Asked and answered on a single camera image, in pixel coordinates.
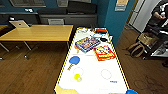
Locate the black wheeled cart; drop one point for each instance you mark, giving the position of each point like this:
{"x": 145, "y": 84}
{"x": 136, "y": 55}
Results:
{"x": 160, "y": 45}

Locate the long wooden table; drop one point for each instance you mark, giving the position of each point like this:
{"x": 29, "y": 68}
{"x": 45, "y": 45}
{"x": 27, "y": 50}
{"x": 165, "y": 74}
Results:
{"x": 40, "y": 32}

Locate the orange red bowl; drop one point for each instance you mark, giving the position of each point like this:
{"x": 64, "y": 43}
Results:
{"x": 101, "y": 30}

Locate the white open laptop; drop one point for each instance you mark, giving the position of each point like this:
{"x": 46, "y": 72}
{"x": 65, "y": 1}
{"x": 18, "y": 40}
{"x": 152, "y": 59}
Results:
{"x": 19, "y": 24}

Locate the large framed interior window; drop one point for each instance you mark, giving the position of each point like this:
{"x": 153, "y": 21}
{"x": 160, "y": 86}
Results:
{"x": 62, "y": 2}

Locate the yellow game table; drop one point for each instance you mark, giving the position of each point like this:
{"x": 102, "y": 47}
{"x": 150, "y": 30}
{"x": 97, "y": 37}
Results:
{"x": 90, "y": 71}

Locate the small orange game piece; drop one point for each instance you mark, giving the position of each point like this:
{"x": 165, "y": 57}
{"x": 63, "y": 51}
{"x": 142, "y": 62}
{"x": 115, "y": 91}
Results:
{"x": 77, "y": 50}

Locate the blue plastic bowl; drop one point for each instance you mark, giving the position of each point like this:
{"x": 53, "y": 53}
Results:
{"x": 98, "y": 35}
{"x": 132, "y": 92}

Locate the small black object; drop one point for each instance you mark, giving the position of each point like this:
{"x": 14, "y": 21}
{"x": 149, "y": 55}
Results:
{"x": 104, "y": 39}

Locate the dark grey bench sofa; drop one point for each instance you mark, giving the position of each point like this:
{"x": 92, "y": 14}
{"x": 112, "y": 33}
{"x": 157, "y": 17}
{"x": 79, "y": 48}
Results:
{"x": 83, "y": 16}

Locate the colourful board game box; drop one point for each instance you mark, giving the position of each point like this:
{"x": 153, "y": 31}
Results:
{"x": 87, "y": 43}

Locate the yellow wall sign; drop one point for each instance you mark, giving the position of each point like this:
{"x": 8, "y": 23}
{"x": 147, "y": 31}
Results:
{"x": 121, "y": 4}

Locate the open cardboard box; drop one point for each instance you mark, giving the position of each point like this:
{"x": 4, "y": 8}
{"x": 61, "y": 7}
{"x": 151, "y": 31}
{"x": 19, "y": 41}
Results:
{"x": 147, "y": 38}

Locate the brown black backpack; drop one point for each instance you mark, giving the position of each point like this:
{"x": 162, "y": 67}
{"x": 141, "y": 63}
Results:
{"x": 136, "y": 50}

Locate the pile of white items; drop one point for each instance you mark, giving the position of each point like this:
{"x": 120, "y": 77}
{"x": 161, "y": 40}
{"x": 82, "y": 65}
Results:
{"x": 83, "y": 31}

